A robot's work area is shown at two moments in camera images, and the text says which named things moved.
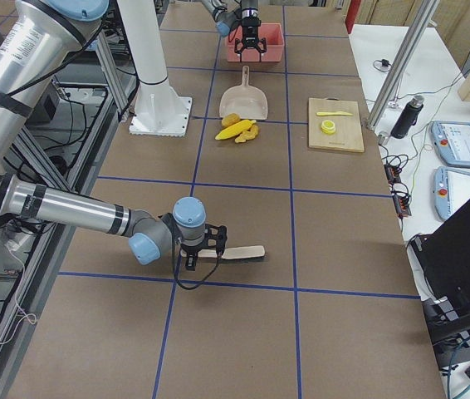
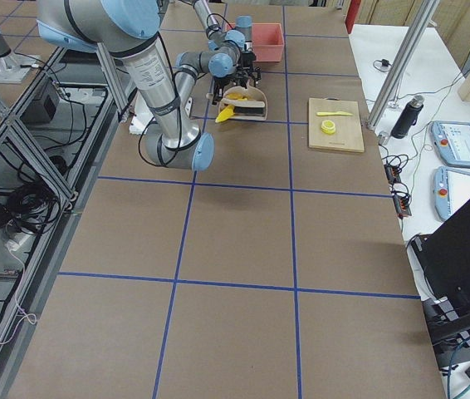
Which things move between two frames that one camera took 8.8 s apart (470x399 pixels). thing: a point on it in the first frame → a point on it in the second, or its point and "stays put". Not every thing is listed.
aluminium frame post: (402, 63) stays put
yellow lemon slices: (328, 126) stays put
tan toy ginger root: (247, 134) → (237, 96)
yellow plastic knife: (333, 113) stays put
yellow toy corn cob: (234, 130) → (225, 114)
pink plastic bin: (274, 36) stays put
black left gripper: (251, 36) → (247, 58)
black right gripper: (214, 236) → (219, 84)
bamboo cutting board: (335, 124) stays put
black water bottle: (407, 117) stays put
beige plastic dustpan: (244, 100) stays put
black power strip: (402, 202) stays put
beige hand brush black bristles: (234, 253) → (244, 106)
